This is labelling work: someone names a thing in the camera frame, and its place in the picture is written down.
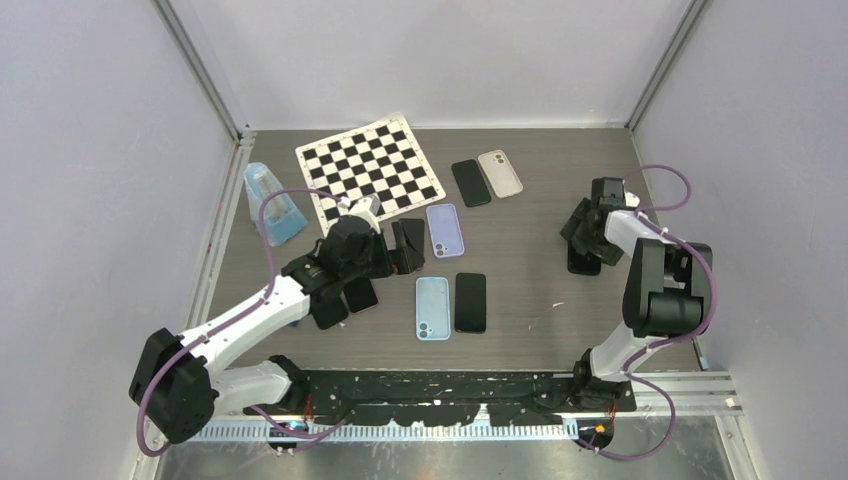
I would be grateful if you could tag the lilac cased phone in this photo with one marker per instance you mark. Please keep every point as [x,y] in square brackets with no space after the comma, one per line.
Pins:
[445,231]

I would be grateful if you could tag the purple edged phone from case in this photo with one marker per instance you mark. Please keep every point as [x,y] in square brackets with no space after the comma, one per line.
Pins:
[360,295]

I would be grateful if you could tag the beige phone case with ring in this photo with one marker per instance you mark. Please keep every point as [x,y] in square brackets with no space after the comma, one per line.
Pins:
[499,172]

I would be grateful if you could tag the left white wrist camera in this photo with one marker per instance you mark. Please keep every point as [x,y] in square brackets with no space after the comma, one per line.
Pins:
[366,208]

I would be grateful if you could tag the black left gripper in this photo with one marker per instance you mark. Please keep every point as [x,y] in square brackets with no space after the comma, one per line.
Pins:
[407,257]

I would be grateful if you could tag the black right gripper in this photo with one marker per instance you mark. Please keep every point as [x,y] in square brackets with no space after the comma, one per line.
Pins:
[609,252]

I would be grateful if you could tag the dark phone from lilac case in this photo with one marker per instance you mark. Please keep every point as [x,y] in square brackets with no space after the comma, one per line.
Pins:
[414,235]

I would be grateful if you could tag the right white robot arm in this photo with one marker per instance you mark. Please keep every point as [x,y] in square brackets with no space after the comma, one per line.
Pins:
[667,295]

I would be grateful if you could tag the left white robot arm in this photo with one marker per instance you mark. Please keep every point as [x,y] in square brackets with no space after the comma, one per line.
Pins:
[183,380]

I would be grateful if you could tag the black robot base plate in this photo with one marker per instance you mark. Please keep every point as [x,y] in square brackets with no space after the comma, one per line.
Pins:
[445,398]

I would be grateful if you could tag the light blue cased phone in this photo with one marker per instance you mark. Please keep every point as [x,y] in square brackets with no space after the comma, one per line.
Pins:
[432,309]

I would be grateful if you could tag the black white chessboard mat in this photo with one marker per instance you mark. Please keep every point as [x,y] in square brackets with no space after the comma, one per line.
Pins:
[382,158]

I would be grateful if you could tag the black phone from blue case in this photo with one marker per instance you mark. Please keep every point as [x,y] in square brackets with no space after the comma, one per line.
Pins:
[470,303]

